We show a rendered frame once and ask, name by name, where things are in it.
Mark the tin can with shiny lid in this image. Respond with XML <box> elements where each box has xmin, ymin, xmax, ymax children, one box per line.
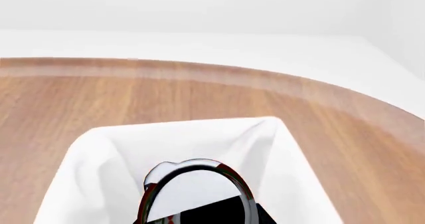
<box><xmin>135</xmin><ymin>158</ymin><xmax>258</xmax><ymax>224</ymax></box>

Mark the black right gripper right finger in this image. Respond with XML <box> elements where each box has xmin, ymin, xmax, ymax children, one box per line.
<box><xmin>254</xmin><ymin>202</ymin><xmax>278</xmax><ymax>224</ymax></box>

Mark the white basket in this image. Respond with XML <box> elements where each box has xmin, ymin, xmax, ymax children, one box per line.
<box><xmin>32</xmin><ymin>116</ymin><xmax>345</xmax><ymax>224</ymax></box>

